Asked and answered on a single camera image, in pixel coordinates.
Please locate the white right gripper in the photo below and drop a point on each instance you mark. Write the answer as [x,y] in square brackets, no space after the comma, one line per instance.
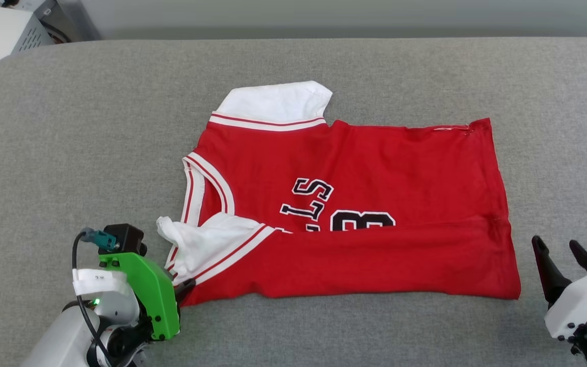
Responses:
[584,300]

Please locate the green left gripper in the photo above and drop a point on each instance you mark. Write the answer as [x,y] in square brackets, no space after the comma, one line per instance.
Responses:
[158,300]

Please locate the red and white jersey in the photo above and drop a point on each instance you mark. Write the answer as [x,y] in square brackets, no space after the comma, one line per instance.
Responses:
[375,173]

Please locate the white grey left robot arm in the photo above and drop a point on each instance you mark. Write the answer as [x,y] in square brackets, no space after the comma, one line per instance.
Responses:
[64,341]

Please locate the white label tape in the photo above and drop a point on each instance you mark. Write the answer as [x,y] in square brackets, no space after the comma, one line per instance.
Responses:
[100,279]

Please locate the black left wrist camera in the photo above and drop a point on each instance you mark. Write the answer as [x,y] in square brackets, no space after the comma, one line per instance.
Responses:
[125,237]

